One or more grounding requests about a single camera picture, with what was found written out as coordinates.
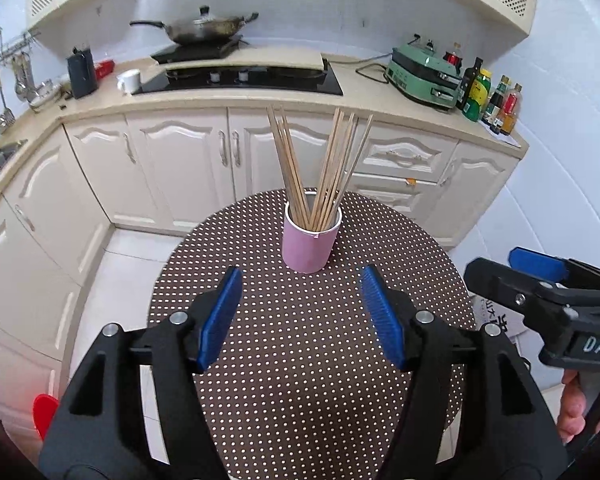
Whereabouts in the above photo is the hanging metal ladle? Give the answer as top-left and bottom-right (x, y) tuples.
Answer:
(0, 67), (16, 133)

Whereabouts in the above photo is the dark soy sauce bottle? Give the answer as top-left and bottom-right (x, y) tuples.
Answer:
(482, 75), (511, 126)

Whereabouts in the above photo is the black wok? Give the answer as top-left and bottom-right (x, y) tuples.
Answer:
(129, 5), (260, 46)

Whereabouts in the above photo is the white printed bag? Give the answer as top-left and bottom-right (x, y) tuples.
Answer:
(472, 292), (526, 346)

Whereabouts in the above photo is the black power cable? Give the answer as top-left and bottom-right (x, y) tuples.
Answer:
(330, 52), (396, 83)

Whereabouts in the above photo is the person's right hand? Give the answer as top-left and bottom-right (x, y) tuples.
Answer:
(556, 369), (588, 443)

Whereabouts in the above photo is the black induction cooker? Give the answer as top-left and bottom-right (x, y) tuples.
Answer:
(150, 35), (251, 65)

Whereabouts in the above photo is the brown polka dot tablecloth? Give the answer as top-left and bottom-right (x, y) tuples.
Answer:
(146, 187), (477, 480)

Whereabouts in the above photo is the beige board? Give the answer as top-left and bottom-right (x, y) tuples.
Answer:
(166, 46), (326, 73)

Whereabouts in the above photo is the large cream drawer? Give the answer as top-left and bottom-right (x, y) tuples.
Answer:
(347, 127), (458, 183)

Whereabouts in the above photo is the red plastic object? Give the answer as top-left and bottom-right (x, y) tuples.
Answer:
(32, 394), (61, 441)

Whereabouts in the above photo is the hanging metal spoon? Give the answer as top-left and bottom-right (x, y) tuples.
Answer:
(12, 55), (36, 103)

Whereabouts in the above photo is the steel sink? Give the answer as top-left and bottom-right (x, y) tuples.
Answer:
(0, 140), (28, 196)

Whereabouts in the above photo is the red orange sauce bottle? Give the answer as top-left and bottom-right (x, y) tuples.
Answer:
(497, 83), (523, 136)

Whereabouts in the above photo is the green bottle yellow cap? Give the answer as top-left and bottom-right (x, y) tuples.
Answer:
(464, 69), (493, 122)

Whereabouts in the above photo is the black canister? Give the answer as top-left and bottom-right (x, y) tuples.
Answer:
(66, 46), (98, 100)

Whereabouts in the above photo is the bunch of wooden chopsticks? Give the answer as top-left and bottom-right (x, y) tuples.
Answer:
(266, 105), (375, 233)

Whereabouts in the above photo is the white mug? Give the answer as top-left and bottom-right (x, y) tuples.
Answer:
(116, 69), (142, 95)

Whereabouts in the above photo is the small cream drawer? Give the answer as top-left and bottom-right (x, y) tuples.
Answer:
(340, 172), (438, 216)

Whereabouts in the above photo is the black glass gas hob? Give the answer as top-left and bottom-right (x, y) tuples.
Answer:
(130, 62), (344, 97)

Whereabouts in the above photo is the stack of bowls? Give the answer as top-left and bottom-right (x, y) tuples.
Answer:
(27, 80), (63, 111)

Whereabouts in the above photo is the pink cup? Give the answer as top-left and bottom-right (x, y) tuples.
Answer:
(281, 200), (342, 275)

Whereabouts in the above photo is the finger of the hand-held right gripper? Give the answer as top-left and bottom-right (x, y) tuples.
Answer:
(508, 246), (600, 307)
(464, 257), (581, 333)

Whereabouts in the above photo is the white tray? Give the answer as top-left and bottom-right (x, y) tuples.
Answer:
(480, 120), (523, 150)

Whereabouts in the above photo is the dark olive oil bottle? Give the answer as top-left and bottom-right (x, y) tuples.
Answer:
(457, 57), (483, 111)

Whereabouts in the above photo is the green electric cooker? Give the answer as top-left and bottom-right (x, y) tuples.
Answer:
(384, 35), (465, 112)

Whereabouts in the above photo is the dark bottle red label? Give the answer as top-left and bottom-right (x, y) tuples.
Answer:
(442, 42), (465, 76)

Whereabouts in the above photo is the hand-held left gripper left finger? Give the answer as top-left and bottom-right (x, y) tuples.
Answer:
(39, 266), (244, 480)

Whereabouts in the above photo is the glass wok lid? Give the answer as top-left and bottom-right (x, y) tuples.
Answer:
(167, 5), (246, 36)

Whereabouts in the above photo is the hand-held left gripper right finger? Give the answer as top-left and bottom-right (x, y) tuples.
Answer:
(359, 264), (570, 480)

